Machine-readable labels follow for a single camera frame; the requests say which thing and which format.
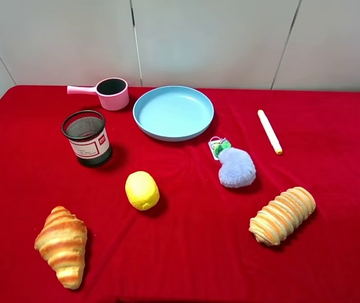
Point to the yellow lemon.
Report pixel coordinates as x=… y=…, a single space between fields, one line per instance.
x=141 y=190

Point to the light blue plate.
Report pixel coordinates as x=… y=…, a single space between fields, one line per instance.
x=173 y=113

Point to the blue plush toy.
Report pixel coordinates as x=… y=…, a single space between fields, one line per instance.
x=237 y=168

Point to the pink saucepan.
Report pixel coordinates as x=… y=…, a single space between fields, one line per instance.
x=112 y=93

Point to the white marker pen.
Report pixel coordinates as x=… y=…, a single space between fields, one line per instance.
x=270 y=132

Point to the black mesh pen holder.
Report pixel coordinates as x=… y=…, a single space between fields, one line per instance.
x=87 y=135

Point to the red tablecloth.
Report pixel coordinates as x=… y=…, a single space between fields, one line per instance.
x=194 y=245

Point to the striped bread roll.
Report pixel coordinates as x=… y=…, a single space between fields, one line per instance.
x=282 y=216

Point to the croissant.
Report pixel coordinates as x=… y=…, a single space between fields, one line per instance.
x=61 y=243

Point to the green keychain tag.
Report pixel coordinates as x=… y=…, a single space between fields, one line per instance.
x=217 y=145

